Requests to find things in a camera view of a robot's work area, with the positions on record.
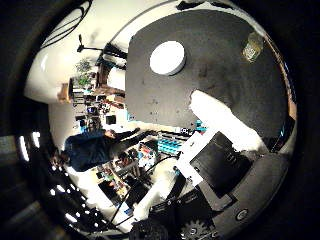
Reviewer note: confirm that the black tripod stand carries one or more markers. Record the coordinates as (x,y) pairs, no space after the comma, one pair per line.
(95,49)

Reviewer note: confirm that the teal storage bin rack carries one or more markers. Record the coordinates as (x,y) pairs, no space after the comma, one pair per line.
(169,145)

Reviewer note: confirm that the green potted plant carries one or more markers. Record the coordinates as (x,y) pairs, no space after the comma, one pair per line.
(83,71)

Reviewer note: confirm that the person in dark blue shirt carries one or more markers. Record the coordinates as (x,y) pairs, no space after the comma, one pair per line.
(88,150)

